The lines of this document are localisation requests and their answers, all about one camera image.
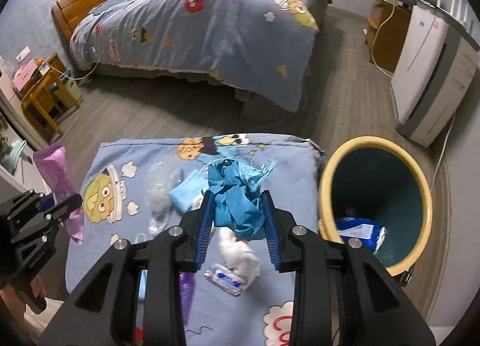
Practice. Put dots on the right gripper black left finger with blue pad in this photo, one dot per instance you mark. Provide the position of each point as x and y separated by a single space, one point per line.
102 308

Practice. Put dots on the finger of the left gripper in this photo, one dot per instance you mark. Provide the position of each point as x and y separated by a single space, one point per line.
45 202
62 211

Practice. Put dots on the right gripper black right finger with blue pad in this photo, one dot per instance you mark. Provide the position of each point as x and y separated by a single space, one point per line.
373 309

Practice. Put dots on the purple plastic wrapper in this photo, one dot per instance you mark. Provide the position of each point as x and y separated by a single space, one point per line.
53 167

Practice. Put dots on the white tissue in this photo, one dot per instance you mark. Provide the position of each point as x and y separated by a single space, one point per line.
238 257

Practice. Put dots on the light blue face mask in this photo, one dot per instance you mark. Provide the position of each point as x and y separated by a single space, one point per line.
188 195

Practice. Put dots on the yellow rimmed teal trash bin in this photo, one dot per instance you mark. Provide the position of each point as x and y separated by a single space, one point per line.
373 178

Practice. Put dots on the blue white package in bin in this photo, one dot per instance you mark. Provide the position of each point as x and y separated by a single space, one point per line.
370 233

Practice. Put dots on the blue cartoon cushion cover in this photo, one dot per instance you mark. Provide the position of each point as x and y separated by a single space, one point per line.
114 208

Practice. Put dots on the purple small packet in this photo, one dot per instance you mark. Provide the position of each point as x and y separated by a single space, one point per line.
187 286

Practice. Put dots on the wooden bedside table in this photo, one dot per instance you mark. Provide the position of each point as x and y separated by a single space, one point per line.
44 95

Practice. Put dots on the clear crumpled plastic bag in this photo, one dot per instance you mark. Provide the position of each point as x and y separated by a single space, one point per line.
164 175

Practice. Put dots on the small white blue packet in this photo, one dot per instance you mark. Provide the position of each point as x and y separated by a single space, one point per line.
224 278

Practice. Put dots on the grey bed sheet skirt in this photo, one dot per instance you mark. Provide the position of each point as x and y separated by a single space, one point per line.
196 98

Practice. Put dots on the white grey air purifier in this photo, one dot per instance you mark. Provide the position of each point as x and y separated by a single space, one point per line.
437 64

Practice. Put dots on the blue cartoon duvet on bed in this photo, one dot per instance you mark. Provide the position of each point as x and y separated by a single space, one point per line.
259 46

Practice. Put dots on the wooden cabinet by wall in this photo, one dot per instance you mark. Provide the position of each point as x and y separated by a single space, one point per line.
385 41

